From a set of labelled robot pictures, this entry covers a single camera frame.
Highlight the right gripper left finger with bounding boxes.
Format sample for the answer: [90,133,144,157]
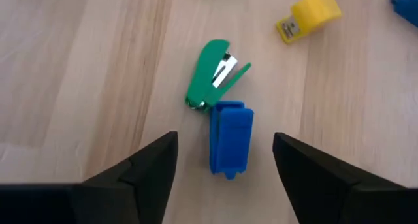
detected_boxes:
[0,131,179,224]

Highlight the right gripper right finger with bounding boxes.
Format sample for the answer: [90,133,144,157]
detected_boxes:
[273,132,418,224]

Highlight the small blue stapler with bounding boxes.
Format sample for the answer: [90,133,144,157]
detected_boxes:
[208,100,255,181]
[390,0,418,28]

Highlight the small green stapler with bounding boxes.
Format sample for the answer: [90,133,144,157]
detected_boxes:
[184,38,252,113]

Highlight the small yellow stapler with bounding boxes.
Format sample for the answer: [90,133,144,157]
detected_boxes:
[275,0,343,44]

